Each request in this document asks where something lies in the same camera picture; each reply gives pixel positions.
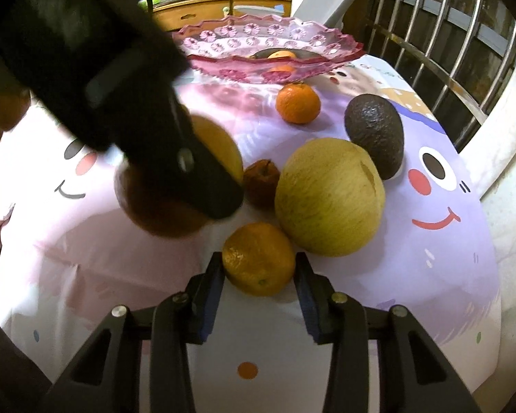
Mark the pink glass fruit plate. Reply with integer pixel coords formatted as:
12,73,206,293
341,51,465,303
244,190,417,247
171,14,367,86

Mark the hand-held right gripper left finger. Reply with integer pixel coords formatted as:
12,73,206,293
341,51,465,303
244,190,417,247
39,252,226,413

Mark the wooden desk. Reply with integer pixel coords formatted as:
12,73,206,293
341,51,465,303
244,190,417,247
152,0,293,31

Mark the yellow melon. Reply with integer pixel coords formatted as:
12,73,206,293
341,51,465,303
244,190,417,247
274,138,386,256

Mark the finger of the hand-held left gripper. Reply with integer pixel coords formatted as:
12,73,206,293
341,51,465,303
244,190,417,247
122,88,246,221

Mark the metal railing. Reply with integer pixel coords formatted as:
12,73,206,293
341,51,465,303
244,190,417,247
365,0,516,151

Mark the large orange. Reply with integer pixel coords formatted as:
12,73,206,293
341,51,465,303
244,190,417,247
222,222,297,297

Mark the dark avocado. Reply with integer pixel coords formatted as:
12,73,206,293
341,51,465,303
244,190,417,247
344,94,405,180

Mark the small mandarin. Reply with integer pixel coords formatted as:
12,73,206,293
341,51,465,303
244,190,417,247
276,82,321,125

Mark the dark red wrinkled apple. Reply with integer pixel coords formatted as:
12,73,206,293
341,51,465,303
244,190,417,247
243,159,281,208

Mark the person's left hand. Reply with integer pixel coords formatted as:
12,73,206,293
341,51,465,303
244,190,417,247
0,90,31,151

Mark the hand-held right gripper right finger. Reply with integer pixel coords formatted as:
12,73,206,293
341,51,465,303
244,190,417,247
293,252,484,413

